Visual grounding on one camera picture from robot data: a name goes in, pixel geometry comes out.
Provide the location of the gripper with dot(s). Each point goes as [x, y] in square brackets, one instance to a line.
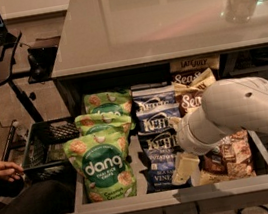
[188, 136]

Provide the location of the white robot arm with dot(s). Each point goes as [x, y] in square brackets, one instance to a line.
[213, 137]

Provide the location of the front blue Kettle chip bag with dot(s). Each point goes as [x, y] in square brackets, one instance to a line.
[160, 150]

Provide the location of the blue kettle chip bag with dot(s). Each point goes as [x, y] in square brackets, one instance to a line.
[156, 119]
[147, 99]
[160, 150]

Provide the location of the front brown Late July bag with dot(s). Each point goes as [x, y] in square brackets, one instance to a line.
[230, 160]

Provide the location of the brown late july bag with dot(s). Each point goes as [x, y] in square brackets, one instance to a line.
[230, 160]
[185, 71]
[189, 97]

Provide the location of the middle blue Kettle chip bag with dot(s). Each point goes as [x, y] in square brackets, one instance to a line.
[156, 119]

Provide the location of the grey open drawer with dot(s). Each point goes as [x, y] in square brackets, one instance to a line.
[210, 198]

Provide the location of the middle brown Late July bag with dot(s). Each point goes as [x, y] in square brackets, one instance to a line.
[189, 97]

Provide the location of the rear blue Kettle chip bag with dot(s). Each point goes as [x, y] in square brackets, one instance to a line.
[147, 99]

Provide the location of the front green Dang chip bag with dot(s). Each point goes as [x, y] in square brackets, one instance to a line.
[101, 159]

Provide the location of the green dang chip bag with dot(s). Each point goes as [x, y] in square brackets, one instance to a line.
[101, 159]
[118, 102]
[91, 123]

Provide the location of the rear brown Late July bag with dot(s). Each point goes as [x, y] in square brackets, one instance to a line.
[185, 71]

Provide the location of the middle green Dang chip bag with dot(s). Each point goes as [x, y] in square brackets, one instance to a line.
[91, 123]

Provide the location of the rear green Dang chip bag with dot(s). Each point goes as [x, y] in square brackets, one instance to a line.
[118, 102]

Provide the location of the grey counter cabinet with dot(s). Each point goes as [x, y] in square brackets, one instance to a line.
[110, 43]

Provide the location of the person's hand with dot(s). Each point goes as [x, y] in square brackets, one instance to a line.
[9, 171]

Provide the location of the black plastic crate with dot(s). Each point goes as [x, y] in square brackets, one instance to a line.
[44, 156]

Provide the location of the black side tray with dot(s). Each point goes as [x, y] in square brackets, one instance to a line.
[42, 56]

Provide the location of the black drawer handle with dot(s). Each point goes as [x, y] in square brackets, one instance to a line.
[191, 208]

